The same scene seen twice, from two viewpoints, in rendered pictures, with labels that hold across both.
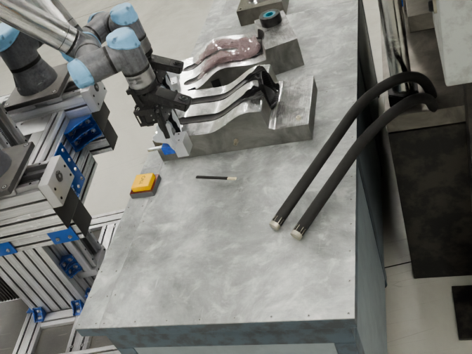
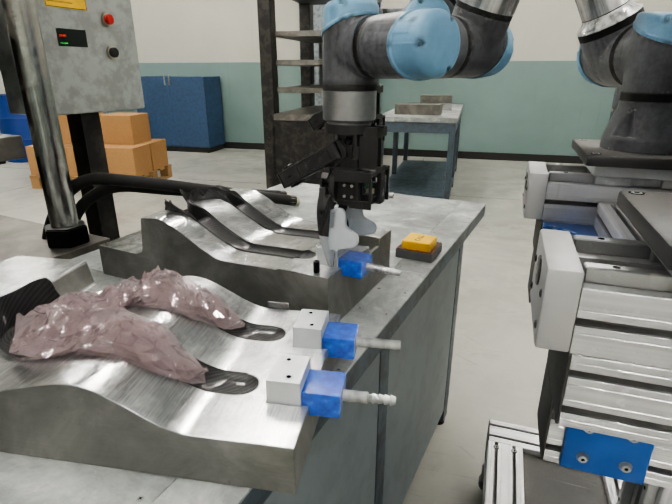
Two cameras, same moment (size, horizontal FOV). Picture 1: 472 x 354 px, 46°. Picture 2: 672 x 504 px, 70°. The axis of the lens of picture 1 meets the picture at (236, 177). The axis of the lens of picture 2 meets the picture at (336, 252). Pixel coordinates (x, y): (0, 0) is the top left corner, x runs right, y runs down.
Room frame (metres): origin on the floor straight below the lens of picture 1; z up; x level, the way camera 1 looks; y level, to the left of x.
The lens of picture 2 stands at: (2.39, 0.13, 1.17)
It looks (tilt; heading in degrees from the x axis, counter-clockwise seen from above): 21 degrees down; 182
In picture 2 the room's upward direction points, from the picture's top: straight up
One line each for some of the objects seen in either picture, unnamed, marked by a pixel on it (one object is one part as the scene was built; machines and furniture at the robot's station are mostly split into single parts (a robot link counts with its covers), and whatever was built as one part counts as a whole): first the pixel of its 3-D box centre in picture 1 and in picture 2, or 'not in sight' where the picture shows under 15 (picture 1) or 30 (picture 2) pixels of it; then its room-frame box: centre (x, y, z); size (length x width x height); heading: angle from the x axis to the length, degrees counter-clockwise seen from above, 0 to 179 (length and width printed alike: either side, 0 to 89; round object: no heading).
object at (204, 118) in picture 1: (225, 95); (246, 218); (1.55, -0.07, 0.92); 0.35 x 0.16 x 0.09; 65
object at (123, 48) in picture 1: (126, 52); not in sight; (1.38, 0.13, 1.25); 0.09 x 0.08 x 0.11; 94
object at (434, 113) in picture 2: not in sight; (424, 142); (-2.83, 0.86, 0.46); 1.90 x 0.70 x 0.92; 167
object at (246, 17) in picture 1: (263, 5); not in sight; (2.27, -0.40, 0.83); 0.20 x 0.15 x 0.07; 65
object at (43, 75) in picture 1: (31, 71); not in sight; (1.95, 0.53, 1.09); 0.15 x 0.15 x 0.10
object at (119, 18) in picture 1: (126, 23); (351, 47); (1.70, 0.12, 1.20); 0.09 x 0.08 x 0.11; 42
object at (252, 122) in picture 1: (234, 109); (244, 240); (1.53, -0.08, 0.87); 0.50 x 0.26 x 0.14; 65
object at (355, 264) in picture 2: not in sight; (361, 265); (1.70, 0.14, 0.89); 0.13 x 0.05 x 0.05; 65
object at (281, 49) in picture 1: (230, 59); (123, 346); (1.89, -0.15, 0.85); 0.50 x 0.26 x 0.11; 83
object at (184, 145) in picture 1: (167, 146); not in sight; (1.39, 0.15, 0.93); 0.13 x 0.05 x 0.05; 65
